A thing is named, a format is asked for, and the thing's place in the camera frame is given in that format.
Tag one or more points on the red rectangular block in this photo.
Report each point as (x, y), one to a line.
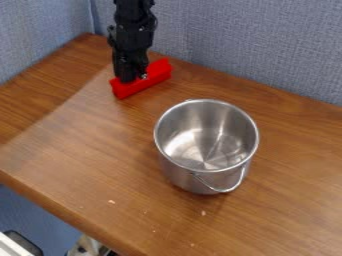
(158, 73)

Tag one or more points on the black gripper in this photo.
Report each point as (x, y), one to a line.
(131, 38)

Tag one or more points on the shiny metal pot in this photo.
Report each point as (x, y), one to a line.
(207, 139)

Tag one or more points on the white object under table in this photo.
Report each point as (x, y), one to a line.
(90, 247)

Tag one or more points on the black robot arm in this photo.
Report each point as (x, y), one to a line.
(132, 8)

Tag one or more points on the grey device below table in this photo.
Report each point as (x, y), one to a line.
(16, 245)

